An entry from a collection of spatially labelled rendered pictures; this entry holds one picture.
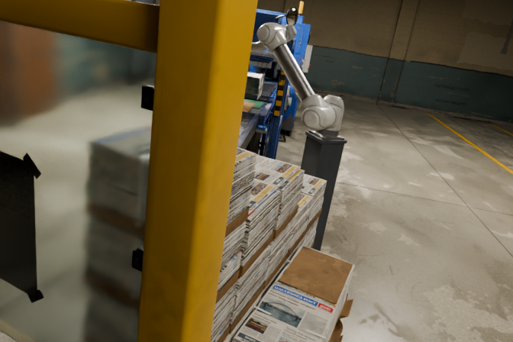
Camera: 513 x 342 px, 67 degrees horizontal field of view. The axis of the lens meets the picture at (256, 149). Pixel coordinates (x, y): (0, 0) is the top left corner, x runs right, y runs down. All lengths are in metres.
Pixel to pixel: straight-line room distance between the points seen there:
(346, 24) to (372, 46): 0.91
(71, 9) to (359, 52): 10.84
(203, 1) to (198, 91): 0.10
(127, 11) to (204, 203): 0.27
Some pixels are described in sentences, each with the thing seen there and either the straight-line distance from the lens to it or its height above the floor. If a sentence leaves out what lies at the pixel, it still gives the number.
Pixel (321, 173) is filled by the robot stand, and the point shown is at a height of 0.76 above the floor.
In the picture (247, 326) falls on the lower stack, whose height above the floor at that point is 0.60.
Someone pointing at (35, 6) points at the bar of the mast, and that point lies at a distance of 0.68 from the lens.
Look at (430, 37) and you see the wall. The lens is 11.66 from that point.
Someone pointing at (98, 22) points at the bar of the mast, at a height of 1.62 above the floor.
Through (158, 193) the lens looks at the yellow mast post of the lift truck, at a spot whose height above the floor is 1.41.
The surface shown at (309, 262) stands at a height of 0.60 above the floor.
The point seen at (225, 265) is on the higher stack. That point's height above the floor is 0.95.
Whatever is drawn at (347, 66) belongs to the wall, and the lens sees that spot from 11.32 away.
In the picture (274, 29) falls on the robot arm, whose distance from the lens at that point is 2.52.
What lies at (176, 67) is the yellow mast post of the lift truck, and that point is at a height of 1.58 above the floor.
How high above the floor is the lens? 1.65
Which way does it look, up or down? 18 degrees down
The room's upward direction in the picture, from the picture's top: 9 degrees clockwise
